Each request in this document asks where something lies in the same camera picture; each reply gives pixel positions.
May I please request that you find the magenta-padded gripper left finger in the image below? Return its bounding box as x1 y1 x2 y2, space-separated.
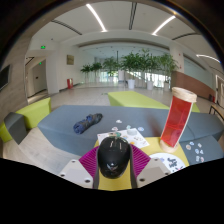
57 145 102 190

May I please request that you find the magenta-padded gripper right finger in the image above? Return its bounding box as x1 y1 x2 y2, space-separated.
128 144 173 190

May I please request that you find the black computer mouse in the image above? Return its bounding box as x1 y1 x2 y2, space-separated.
97 135 132 180

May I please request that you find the round white printed mouse pad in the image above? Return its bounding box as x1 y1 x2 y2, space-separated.
148 152 187 174

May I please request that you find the white sticker sheet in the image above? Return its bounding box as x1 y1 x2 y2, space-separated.
96 127 151 150

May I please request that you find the dark blue folded umbrella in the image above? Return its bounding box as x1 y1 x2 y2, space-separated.
72 112 104 135

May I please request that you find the grey upholstered bench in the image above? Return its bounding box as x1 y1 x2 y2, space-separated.
37 104 174 157
190 112 224 143
179 134 224 167

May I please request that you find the group of small loose stickers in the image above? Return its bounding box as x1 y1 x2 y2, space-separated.
185 141 206 164

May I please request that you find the lime green bench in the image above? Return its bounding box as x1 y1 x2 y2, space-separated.
107 90 171 110
0 97 53 144
191 103 202 114

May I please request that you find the dark grey seat block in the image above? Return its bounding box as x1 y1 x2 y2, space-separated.
3 111 28 145

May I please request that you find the white door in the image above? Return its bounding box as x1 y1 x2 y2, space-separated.
32 59 48 95

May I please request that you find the group of potted green plants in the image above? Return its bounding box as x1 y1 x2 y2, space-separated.
79 48 179 92

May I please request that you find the group of ceiling light strips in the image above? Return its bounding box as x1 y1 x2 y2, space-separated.
85 3 222 64

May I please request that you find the framed wall picture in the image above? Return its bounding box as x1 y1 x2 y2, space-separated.
66 54 75 66

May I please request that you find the black wall screen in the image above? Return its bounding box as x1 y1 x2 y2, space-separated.
0 64 11 92

